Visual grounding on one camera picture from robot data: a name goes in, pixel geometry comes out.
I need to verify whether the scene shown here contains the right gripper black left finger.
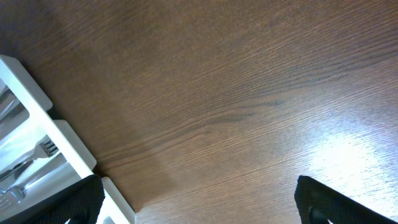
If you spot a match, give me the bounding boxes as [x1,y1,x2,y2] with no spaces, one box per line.
[1,175,105,224]

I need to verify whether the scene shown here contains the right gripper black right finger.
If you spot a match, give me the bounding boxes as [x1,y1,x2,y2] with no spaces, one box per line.
[294,175,397,224]

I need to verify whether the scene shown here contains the white plastic cutlery tray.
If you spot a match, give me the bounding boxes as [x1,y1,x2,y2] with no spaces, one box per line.
[1,55,136,223]

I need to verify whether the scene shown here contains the steel tablespoon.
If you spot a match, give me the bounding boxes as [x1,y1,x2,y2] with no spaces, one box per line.
[1,89,19,119]

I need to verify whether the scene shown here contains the steel fork crossing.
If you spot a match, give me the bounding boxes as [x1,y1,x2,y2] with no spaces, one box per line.
[1,154,67,212]

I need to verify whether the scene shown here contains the steel fork horizontal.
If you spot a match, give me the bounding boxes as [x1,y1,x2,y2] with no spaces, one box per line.
[1,160,34,188]

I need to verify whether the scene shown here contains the steel fork tines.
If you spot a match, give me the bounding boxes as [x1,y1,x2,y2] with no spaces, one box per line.
[1,136,58,194]

